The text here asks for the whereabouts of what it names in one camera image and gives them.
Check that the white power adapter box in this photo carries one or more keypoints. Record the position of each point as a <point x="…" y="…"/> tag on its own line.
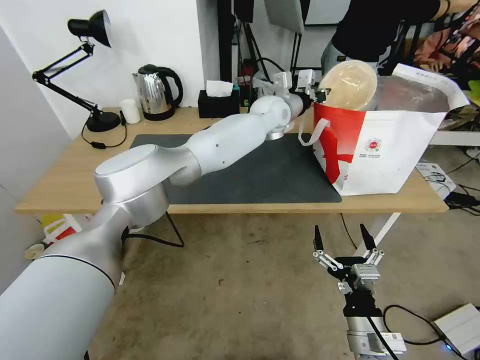
<point x="459" y="328"/>

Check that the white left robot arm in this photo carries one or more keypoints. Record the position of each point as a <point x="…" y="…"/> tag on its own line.
<point x="210" y="144"/>

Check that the white cup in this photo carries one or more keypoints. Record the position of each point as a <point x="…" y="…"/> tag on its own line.
<point x="130" y="111"/>

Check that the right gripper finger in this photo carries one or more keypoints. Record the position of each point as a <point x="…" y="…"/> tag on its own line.
<point x="319" y="240"/>
<point x="368" y="240"/>

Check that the black desk lamp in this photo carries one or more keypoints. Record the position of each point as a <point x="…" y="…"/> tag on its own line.
<point x="86" y="75"/>

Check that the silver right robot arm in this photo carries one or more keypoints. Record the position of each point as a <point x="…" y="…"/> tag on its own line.
<point x="365" y="337"/>

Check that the yellow red box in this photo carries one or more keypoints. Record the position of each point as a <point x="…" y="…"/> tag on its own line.
<point x="60" y="227"/>

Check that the translucent plastic bowl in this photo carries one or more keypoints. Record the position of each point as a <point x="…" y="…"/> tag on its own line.
<point x="348" y="86"/>

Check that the black power brick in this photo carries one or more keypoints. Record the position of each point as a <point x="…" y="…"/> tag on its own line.
<point x="463" y="198"/>

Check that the white red takeout bag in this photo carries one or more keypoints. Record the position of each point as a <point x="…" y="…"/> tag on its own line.
<point x="378" y="150"/>

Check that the silver round base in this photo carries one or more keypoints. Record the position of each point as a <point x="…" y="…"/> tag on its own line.
<point x="276" y="134"/>

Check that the colourful patterned cloth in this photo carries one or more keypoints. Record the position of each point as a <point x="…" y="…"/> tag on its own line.
<point x="450" y="43"/>

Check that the silver black electric kettle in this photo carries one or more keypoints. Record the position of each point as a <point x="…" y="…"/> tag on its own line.
<point x="155" y="92"/>

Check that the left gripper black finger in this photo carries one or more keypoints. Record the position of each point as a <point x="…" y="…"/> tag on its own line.
<point x="324" y="95"/>

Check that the grey monitor panel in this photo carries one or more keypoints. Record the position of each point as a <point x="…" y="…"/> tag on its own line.
<point x="285" y="15"/>

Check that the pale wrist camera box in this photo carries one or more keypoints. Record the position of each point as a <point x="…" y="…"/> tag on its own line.
<point x="366" y="275"/>

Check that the black tissue box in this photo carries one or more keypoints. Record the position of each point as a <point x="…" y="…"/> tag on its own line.
<point x="218" y="102"/>

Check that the white table leg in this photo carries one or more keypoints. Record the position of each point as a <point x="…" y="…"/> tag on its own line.
<point x="377" y="232"/>

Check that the dark grey desk mat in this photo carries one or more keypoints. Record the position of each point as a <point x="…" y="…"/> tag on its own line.
<point x="258" y="176"/>

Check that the person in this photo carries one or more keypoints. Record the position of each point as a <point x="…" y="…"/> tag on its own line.
<point x="378" y="30"/>

